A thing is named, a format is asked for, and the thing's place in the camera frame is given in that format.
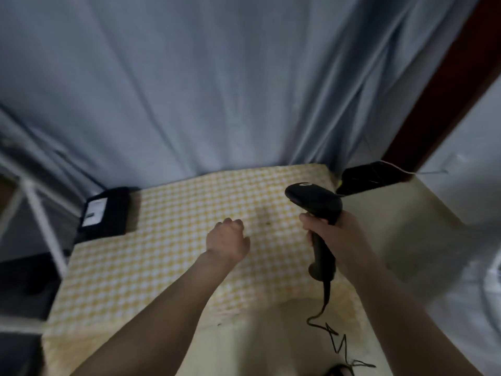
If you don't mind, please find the person's right hand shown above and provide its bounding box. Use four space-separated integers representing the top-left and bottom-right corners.
299 210 372 277

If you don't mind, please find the person's left hand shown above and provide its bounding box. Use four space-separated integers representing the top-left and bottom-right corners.
205 218 251 264

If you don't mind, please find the black barcode scanner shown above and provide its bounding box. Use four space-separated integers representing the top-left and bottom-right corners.
284 183 343 282

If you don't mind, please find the person's right forearm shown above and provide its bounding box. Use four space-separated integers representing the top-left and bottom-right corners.
337 252 484 376

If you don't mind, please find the person's left forearm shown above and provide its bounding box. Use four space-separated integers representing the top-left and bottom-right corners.
70 250 235 376

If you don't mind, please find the yellow checkered tablecloth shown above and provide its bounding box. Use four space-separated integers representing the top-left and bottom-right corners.
41 163 376 376

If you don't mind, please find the black flat device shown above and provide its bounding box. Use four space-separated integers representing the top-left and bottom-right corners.
336 161 411 195

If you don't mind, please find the black box with white label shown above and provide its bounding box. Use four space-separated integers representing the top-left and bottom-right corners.
74 186 141 244

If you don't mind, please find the light blue curtain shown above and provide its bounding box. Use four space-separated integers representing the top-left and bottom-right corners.
0 0 480 188

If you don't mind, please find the white metal rack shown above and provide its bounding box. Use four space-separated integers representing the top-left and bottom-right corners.
0 150 85 333

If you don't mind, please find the black coiled scanner cable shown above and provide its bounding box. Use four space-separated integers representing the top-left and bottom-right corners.
306 281 376 376

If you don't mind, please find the white cord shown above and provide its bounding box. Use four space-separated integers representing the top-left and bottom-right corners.
362 137 449 177

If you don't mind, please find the dark brown wooden door frame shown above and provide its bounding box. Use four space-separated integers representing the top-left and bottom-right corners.
381 0 501 173

